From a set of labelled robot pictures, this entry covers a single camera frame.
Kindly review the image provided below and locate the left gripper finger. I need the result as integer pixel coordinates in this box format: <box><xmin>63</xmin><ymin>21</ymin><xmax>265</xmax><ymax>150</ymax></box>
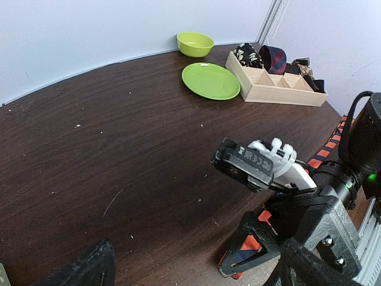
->
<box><xmin>34</xmin><ymin>238</ymin><xmax>116</xmax><ymax>285</ymax></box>

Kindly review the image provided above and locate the green bowl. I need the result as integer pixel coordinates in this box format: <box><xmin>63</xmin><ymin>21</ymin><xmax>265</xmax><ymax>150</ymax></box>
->
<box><xmin>176</xmin><ymin>32</ymin><xmax>214</xmax><ymax>58</ymax></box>

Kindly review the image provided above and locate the red navy rolled tie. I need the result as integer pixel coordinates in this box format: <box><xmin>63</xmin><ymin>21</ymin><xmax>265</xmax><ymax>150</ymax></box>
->
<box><xmin>259</xmin><ymin>45</ymin><xmax>287</xmax><ymax>75</ymax></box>

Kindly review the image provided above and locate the black white patterned rolled tie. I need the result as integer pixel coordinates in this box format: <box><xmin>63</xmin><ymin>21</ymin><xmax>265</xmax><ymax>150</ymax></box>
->
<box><xmin>233</xmin><ymin>43</ymin><xmax>264</xmax><ymax>69</ymax></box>

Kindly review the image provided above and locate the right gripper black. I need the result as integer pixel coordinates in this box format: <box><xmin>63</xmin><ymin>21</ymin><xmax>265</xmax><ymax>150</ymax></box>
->
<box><xmin>218</xmin><ymin>186</ymin><xmax>362</xmax><ymax>285</ymax></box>

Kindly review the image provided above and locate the pale green perforated basket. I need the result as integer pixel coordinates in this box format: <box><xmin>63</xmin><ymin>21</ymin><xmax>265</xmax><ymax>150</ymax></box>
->
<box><xmin>0</xmin><ymin>263</ymin><xmax>11</xmax><ymax>286</ymax></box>

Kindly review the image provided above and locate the wooden compartment box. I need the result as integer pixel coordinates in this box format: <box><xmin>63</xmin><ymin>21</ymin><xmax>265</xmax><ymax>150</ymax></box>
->
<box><xmin>225</xmin><ymin>51</ymin><xmax>328</xmax><ymax>107</ymax></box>

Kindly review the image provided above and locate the green plate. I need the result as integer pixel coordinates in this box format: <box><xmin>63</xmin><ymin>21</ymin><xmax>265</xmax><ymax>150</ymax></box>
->
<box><xmin>182</xmin><ymin>63</ymin><xmax>241</xmax><ymax>101</ymax></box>

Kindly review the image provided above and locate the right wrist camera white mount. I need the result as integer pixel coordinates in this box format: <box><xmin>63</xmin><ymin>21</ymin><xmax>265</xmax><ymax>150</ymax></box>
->
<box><xmin>211</xmin><ymin>136</ymin><xmax>318</xmax><ymax>194</ymax></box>

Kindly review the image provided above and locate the right aluminium frame post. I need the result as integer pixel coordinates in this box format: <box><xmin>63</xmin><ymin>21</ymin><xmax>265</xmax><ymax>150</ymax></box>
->
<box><xmin>256</xmin><ymin>0</ymin><xmax>291</xmax><ymax>45</ymax></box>

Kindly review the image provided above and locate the brown patterned rolled tie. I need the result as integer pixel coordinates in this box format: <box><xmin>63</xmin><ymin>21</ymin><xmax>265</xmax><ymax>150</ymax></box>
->
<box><xmin>292</xmin><ymin>58</ymin><xmax>326</xmax><ymax>94</ymax></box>

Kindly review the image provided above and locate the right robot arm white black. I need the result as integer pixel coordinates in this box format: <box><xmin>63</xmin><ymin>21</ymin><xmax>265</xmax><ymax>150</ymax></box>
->
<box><xmin>212</xmin><ymin>91</ymin><xmax>380</xmax><ymax>285</ymax></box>

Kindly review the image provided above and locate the red navy striped tie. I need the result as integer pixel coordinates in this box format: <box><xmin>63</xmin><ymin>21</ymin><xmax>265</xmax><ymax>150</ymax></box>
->
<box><xmin>217</xmin><ymin>116</ymin><xmax>349</xmax><ymax>280</ymax></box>

